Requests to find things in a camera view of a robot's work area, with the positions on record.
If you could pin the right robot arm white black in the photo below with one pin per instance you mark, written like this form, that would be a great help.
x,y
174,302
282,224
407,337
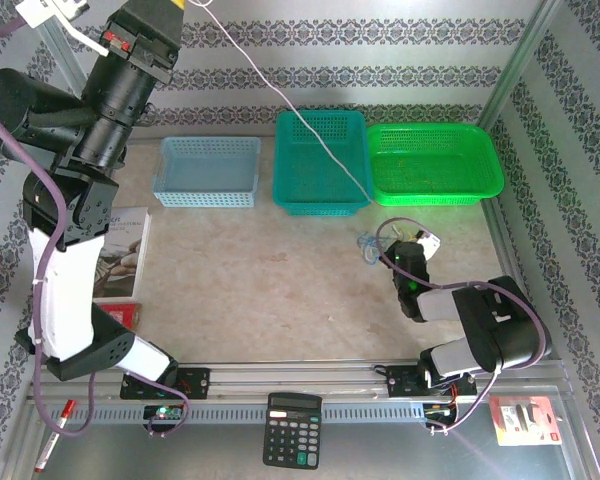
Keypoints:
x,y
490,320

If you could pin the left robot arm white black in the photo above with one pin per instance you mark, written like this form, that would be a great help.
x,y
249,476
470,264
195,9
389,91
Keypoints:
x,y
65,290

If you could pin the light blue plastic basket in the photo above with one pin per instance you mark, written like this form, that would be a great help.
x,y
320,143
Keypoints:
x,y
205,165

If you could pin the green plastic basket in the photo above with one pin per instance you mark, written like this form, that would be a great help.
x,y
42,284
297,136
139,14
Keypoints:
x,y
430,150

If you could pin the teal plastic basket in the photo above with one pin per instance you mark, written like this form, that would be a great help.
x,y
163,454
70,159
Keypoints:
x,y
310,170

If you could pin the book with bread cover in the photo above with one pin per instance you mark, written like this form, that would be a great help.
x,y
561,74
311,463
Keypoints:
x,y
130,250

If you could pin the grey metal shelf plate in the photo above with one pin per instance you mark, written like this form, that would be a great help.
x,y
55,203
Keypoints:
x,y
405,455

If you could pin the red packaged USB drive card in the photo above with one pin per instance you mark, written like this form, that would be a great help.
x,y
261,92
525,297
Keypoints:
x,y
525,420

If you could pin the black desk calculator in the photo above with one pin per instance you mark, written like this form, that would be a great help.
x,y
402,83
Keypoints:
x,y
292,430

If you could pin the small red box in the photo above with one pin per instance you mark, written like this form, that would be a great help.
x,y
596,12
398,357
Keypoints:
x,y
122,315

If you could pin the left controller board green LED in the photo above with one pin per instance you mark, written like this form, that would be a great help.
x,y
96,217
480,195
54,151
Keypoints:
x,y
165,412

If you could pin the red white marker pen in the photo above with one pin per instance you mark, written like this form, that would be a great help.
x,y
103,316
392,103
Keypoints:
x,y
50,445

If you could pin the aluminium frame post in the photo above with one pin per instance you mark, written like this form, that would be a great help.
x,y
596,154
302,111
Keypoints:
x,y
65,60
520,65

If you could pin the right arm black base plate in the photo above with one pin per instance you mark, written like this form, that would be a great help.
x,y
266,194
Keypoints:
x,y
402,380

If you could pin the aluminium mounting rail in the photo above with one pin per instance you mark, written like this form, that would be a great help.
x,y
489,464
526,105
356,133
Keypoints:
x,y
290,377

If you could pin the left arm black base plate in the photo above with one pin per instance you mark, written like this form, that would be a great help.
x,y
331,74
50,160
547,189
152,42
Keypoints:
x,y
195,382

